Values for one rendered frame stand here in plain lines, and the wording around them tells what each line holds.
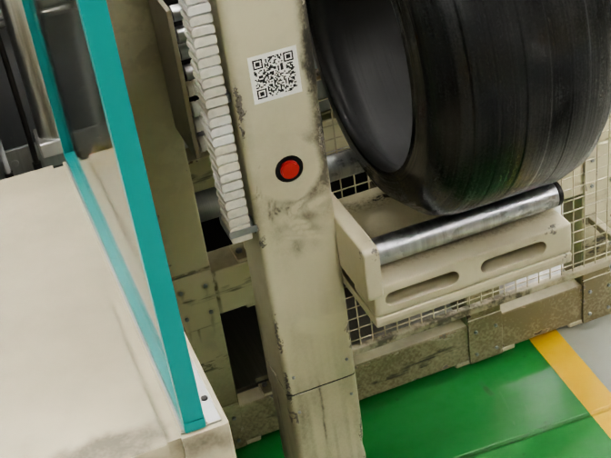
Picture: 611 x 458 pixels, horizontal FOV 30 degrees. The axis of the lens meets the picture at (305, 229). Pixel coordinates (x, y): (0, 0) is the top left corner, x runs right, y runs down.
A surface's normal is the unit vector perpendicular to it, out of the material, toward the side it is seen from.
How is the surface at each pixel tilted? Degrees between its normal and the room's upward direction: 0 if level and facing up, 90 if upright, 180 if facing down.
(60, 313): 0
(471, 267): 90
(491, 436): 0
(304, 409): 90
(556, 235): 90
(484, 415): 0
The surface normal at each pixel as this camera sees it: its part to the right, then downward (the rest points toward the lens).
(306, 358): 0.36, 0.48
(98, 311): -0.12, -0.83
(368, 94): 0.16, -0.26
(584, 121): 0.38, 0.67
